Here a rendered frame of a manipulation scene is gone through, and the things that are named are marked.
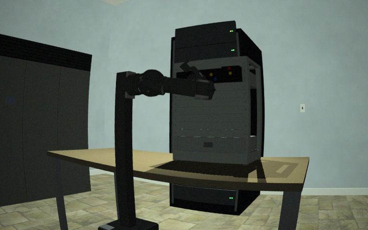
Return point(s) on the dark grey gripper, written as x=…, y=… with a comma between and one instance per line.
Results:
x=197, y=74

